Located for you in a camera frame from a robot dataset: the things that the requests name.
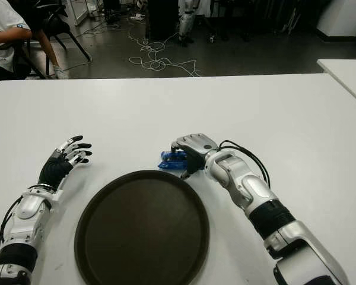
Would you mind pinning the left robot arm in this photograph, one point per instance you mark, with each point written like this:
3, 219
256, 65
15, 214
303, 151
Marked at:
26, 210

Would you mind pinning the white side table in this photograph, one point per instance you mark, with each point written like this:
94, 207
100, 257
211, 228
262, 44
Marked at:
347, 71

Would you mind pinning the grey folded metal frame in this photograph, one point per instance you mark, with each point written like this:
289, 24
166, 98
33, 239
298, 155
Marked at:
290, 22

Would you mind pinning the white cupboard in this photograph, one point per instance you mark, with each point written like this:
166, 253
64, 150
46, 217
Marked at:
77, 10

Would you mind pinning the black cabinet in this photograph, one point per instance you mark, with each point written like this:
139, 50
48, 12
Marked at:
163, 17

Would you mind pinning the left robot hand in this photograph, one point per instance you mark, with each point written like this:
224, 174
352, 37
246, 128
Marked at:
53, 170

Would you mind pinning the seated person in white shirt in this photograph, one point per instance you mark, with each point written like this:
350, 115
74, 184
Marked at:
0, 29

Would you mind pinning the white power strip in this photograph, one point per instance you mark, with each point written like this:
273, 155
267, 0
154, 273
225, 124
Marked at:
138, 16

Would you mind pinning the silver humanoid robot legs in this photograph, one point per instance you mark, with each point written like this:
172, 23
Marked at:
186, 20

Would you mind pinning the round dark brown tray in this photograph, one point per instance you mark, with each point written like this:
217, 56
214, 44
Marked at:
142, 231

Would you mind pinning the blue Oreo cookie pack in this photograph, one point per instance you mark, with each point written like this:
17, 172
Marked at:
172, 161

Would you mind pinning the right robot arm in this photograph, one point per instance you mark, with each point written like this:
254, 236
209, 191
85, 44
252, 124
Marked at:
249, 184

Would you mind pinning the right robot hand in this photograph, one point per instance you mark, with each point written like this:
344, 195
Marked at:
197, 145

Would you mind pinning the bare-legged person with white shoes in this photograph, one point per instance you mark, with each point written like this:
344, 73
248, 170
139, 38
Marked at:
46, 47

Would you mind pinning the black chair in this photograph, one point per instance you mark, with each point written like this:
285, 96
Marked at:
55, 25

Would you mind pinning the white pedestal with black base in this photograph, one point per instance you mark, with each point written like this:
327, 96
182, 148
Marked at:
341, 15

